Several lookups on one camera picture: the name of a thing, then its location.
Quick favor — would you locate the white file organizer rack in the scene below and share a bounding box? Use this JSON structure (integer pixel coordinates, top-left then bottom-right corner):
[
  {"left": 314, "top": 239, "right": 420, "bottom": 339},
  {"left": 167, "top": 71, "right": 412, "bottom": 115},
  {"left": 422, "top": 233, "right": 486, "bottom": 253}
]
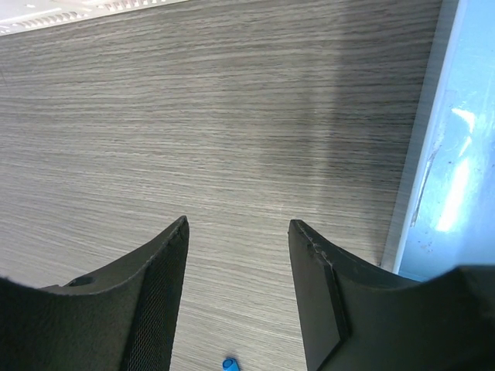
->
[{"left": 0, "top": 0, "right": 182, "bottom": 36}]

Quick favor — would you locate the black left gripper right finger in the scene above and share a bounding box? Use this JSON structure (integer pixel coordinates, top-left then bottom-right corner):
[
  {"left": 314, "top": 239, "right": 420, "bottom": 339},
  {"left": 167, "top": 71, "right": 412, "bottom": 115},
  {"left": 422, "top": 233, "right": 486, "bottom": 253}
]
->
[{"left": 288, "top": 220, "right": 494, "bottom": 370}]

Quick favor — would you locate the light blue end bin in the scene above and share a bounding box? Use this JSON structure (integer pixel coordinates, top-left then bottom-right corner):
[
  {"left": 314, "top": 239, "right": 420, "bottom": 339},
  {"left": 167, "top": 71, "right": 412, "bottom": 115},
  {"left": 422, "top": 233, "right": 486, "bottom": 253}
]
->
[{"left": 381, "top": 1, "right": 494, "bottom": 281}]

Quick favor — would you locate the blue capped white marker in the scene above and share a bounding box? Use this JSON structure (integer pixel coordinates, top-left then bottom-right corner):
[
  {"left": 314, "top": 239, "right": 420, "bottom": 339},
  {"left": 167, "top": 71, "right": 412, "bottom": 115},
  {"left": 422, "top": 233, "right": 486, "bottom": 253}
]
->
[{"left": 222, "top": 357, "right": 241, "bottom": 371}]

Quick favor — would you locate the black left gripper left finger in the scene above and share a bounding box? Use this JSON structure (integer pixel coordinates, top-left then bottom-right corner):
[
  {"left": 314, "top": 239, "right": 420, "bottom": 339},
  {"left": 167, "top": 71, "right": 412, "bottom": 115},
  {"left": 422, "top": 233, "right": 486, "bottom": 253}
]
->
[{"left": 1, "top": 217, "right": 189, "bottom": 370}]

